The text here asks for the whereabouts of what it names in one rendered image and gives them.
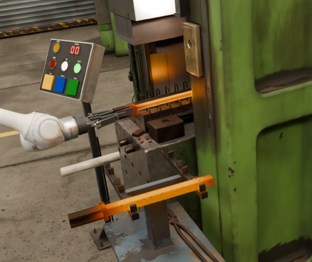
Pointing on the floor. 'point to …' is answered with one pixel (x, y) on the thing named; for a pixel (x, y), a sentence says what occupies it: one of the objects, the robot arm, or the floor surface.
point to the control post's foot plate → (100, 238)
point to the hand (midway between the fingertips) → (124, 112)
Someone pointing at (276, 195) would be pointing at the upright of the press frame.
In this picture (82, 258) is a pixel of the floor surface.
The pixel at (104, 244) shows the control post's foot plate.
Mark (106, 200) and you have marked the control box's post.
